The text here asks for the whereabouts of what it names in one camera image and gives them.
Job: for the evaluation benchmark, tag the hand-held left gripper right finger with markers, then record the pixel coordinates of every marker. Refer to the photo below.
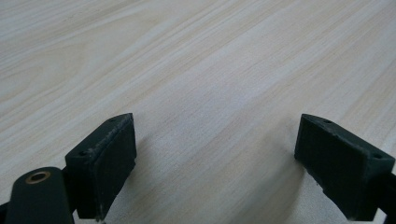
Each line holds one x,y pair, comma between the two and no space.
339,165

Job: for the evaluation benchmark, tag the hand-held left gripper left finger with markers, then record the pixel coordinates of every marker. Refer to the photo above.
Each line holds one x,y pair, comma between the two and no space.
102,165

